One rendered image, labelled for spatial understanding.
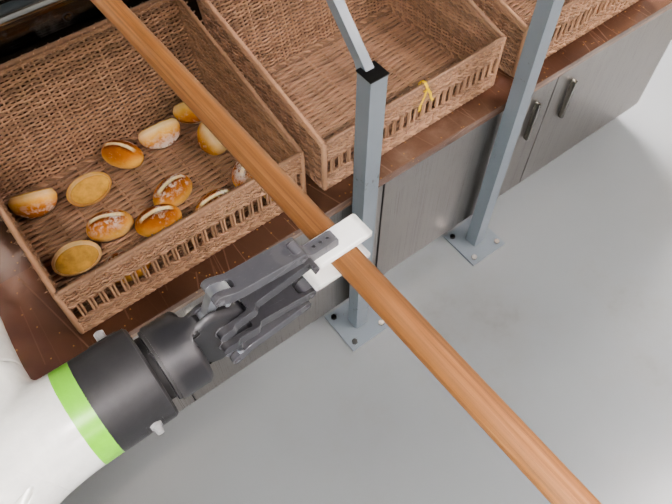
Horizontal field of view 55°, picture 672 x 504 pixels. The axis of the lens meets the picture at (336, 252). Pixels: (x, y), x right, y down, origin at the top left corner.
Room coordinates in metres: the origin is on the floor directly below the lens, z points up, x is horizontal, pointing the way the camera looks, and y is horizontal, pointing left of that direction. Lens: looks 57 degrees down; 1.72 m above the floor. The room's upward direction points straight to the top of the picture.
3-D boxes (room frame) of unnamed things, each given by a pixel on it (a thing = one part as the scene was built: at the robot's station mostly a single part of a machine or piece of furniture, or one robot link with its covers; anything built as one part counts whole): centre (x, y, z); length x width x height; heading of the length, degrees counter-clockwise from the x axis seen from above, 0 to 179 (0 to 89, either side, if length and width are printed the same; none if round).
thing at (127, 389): (0.21, 0.18, 1.18); 0.12 x 0.06 x 0.09; 38
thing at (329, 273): (0.35, 0.00, 1.16); 0.07 x 0.03 x 0.01; 128
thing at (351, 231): (0.35, 0.00, 1.20); 0.07 x 0.03 x 0.01; 128
